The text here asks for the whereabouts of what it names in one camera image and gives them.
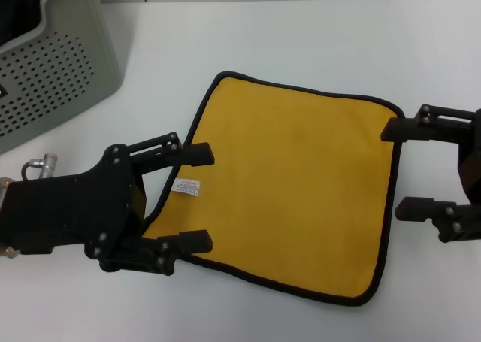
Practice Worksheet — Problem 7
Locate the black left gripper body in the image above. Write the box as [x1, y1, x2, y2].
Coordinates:
[0, 144, 148, 261]

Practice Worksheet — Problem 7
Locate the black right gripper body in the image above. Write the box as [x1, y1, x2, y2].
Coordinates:
[456, 108, 481, 242]

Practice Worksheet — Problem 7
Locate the yellow and green towel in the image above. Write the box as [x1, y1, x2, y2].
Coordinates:
[141, 70, 405, 307]

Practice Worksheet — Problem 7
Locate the grey-green perforated storage box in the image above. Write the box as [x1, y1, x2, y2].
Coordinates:
[0, 0, 131, 156]

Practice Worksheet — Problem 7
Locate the silver left wrist cable connector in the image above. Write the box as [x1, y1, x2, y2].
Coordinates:
[21, 153, 58, 180]

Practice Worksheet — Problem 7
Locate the black left wrist cable plug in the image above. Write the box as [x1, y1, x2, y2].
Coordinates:
[5, 244, 53, 259]

